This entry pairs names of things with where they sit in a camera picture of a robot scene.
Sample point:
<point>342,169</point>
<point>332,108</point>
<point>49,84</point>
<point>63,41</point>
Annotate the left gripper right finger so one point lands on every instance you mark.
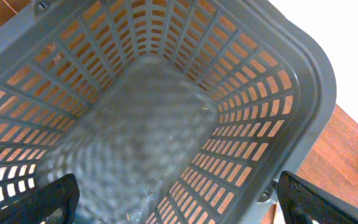
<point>303,202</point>

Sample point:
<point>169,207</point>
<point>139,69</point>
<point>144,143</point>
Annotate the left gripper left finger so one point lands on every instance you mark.
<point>62,194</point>

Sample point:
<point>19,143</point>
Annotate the grey plastic mesh basket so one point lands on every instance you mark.
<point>164,111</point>

